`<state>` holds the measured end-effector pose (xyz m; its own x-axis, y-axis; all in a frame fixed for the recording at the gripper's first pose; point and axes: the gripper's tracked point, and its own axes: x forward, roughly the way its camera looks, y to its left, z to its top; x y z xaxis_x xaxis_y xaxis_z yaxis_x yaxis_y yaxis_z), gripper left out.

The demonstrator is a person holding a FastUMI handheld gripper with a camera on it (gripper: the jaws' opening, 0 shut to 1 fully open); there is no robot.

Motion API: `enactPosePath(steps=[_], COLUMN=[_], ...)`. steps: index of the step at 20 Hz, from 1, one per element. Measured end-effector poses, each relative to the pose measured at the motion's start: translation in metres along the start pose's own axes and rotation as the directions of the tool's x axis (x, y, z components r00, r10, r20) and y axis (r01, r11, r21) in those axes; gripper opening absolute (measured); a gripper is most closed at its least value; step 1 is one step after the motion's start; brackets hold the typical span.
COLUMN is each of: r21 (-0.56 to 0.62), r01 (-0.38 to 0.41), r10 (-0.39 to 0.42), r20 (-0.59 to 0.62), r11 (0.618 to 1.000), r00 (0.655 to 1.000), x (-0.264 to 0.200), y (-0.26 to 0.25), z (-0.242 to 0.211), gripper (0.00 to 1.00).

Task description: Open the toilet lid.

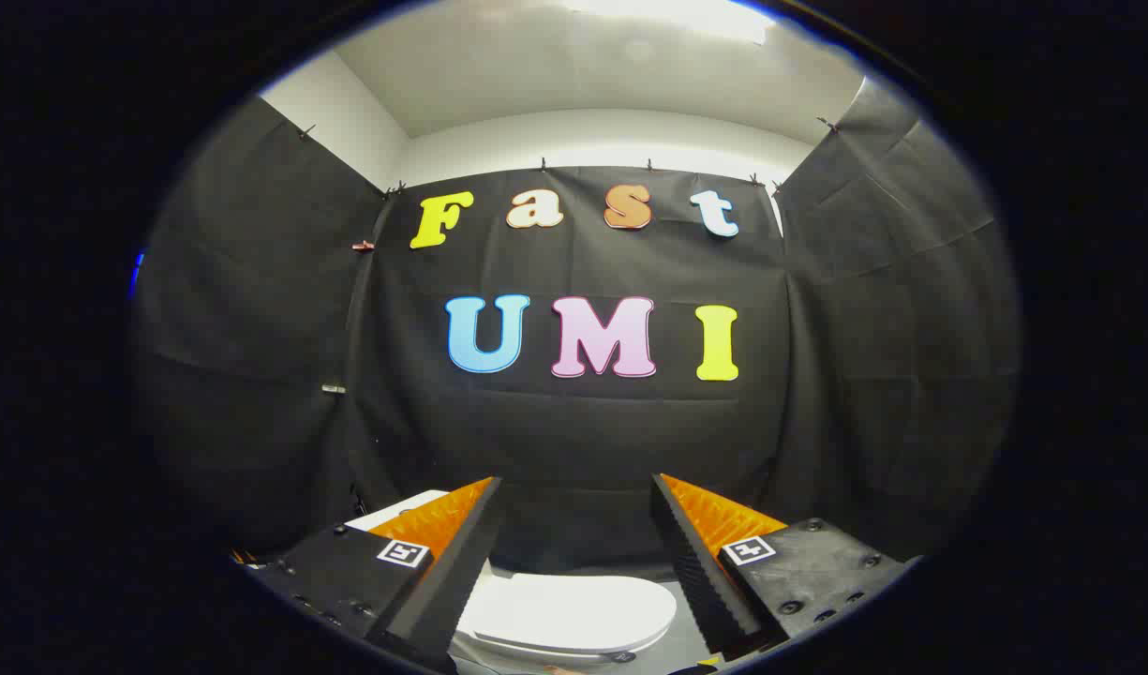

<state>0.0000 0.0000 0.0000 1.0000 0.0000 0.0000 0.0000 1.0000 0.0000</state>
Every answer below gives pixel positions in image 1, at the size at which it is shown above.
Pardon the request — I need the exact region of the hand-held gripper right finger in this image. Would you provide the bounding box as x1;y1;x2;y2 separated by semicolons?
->
649;472;913;658

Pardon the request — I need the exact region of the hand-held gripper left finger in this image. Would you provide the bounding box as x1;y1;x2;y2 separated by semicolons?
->
241;476;505;674

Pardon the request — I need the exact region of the white toilet tank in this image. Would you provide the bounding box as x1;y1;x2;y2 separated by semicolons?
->
345;488;451;533

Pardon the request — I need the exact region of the black backdrop cloth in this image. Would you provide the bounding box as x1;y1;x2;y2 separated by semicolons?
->
128;80;1022;575

